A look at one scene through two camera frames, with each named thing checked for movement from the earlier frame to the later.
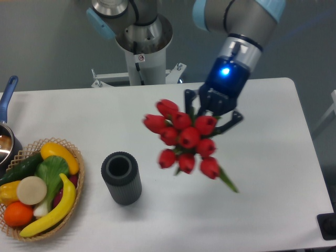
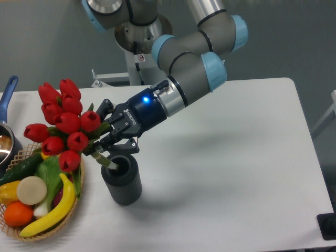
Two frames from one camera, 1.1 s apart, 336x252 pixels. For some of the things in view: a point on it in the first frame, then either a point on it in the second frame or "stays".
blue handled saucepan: (10, 146) stays
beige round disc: (31, 190) stays
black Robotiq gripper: (226, 79) to (130, 119)
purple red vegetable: (59, 196) stays
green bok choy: (53, 170) stays
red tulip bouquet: (189, 144) to (69, 129)
